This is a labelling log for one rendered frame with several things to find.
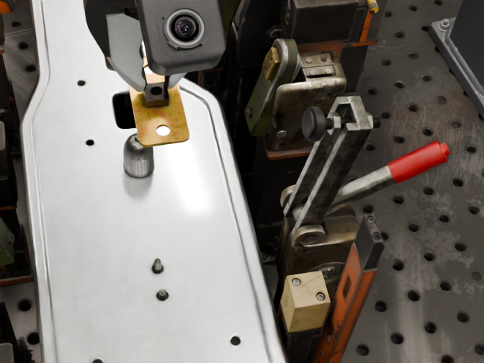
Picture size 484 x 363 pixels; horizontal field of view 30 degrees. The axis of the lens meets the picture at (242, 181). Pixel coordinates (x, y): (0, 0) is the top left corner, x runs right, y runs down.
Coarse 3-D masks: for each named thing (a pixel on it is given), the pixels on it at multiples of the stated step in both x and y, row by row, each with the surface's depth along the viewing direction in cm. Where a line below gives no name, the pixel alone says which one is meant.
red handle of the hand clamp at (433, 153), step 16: (432, 144) 82; (400, 160) 82; (416, 160) 82; (432, 160) 81; (368, 176) 84; (384, 176) 83; (400, 176) 82; (352, 192) 84; (368, 192) 84; (336, 208) 85
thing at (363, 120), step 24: (312, 120) 73; (336, 120) 74; (360, 120) 74; (336, 144) 75; (360, 144) 75; (312, 168) 82; (336, 168) 77; (312, 192) 81; (336, 192) 81; (288, 216) 88; (312, 216) 83
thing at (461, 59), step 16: (464, 0) 141; (480, 0) 137; (464, 16) 142; (480, 16) 138; (432, 32) 151; (448, 32) 149; (464, 32) 144; (480, 32) 139; (448, 48) 148; (464, 48) 145; (480, 48) 140; (448, 64) 148; (464, 64) 145; (480, 64) 141; (464, 80) 145; (480, 80) 142; (480, 96) 142; (480, 112) 143
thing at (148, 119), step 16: (144, 64) 70; (160, 80) 70; (144, 96) 69; (160, 96) 68; (176, 96) 69; (144, 112) 68; (160, 112) 68; (176, 112) 68; (144, 128) 67; (176, 128) 67; (144, 144) 66; (160, 144) 66
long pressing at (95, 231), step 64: (64, 0) 109; (64, 64) 103; (64, 128) 98; (192, 128) 99; (64, 192) 93; (128, 192) 94; (192, 192) 94; (64, 256) 89; (128, 256) 89; (192, 256) 90; (256, 256) 90; (64, 320) 85; (128, 320) 86; (192, 320) 86; (256, 320) 87
